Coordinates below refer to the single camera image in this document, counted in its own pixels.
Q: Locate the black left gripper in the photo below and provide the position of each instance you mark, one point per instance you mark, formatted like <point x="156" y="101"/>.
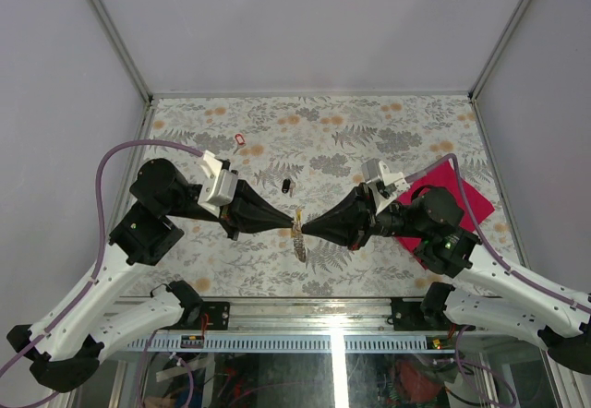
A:
<point x="250" y="212"/>

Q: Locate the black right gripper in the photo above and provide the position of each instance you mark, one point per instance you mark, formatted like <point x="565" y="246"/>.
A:
<point x="350" y="222"/>

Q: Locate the large keyring with yellow grip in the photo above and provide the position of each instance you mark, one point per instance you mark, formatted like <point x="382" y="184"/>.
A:
<point x="299" y="243"/>

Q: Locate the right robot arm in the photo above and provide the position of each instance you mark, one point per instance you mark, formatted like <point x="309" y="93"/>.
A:
<point x="524" y="305"/>

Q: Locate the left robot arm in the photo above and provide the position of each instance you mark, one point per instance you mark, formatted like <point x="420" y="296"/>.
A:
<point x="67" y="346"/>

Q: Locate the black tagged key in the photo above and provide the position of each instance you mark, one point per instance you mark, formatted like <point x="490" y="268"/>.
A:
<point x="288" y="187"/>

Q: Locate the red tagged key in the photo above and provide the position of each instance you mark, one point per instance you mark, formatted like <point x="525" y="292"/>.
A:
<point x="240" y="142"/>

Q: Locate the floral tablecloth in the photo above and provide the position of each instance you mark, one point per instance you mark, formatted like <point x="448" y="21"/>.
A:
<point x="320" y="143"/>

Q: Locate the pink cloth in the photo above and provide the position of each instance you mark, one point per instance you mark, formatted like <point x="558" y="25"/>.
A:
<point x="441" y="212"/>

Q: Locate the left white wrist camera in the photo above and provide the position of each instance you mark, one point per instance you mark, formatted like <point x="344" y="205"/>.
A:
<point x="219" y="186"/>

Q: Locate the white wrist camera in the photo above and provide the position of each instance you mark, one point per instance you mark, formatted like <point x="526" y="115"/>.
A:
<point x="386" y="186"/>
<point x="219" y="186"/>

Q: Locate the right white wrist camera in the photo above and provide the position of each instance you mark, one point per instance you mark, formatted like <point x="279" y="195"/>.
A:
<point x="386" y="186"/>

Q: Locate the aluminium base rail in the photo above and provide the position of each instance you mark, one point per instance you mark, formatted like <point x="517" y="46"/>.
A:
<point x="295" y="313"/>

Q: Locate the white slotted cable duct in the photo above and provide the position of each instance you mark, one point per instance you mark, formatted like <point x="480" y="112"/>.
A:
<point x="280" y="343"/>

